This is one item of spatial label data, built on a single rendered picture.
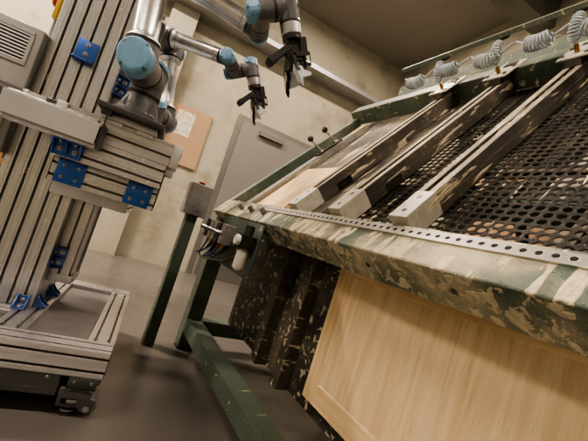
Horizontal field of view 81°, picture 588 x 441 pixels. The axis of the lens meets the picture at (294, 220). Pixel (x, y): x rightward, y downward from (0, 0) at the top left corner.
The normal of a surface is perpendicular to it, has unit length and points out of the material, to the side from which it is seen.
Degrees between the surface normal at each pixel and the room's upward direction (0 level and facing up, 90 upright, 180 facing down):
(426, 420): 90
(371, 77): 90
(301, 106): 90
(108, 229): 90
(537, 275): 51
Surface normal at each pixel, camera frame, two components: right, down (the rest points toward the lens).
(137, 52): 0.13, 0.11
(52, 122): 0.36, 0.06
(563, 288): -0.44, -0.83
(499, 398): -0.82, -0.30
